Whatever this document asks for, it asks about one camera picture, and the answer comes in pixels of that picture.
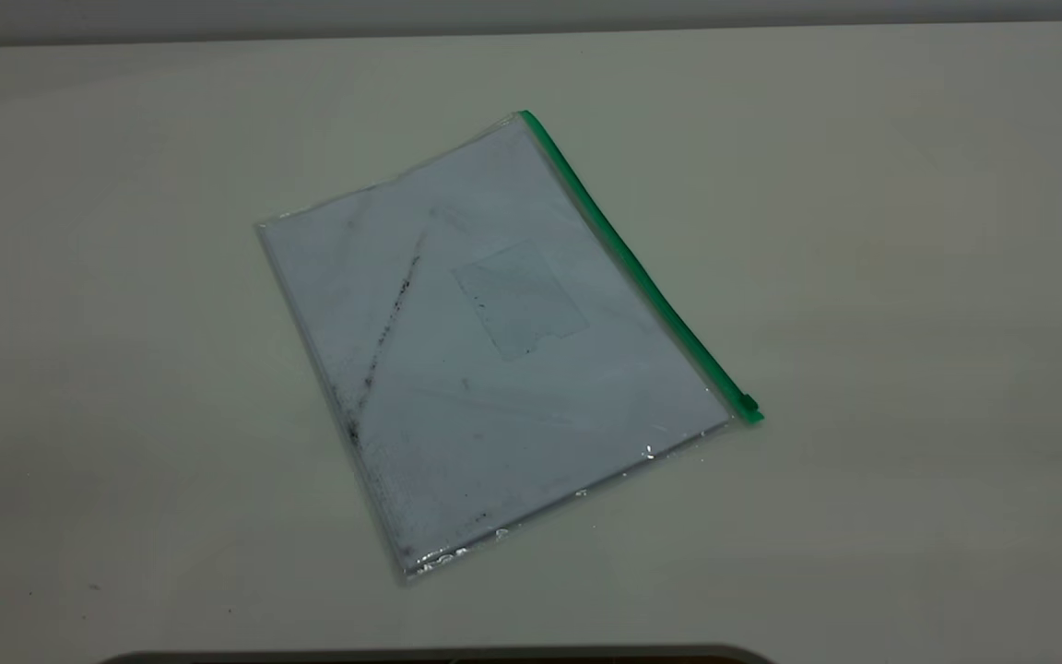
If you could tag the white paper sheets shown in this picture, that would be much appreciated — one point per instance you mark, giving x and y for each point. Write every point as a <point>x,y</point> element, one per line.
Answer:
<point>513,397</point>

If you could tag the clear zip bag green zipper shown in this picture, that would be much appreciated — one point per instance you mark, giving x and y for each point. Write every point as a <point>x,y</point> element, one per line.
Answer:
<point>494,369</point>

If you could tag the green zipper slider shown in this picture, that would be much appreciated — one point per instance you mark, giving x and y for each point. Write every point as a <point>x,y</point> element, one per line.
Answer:
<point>749,403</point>

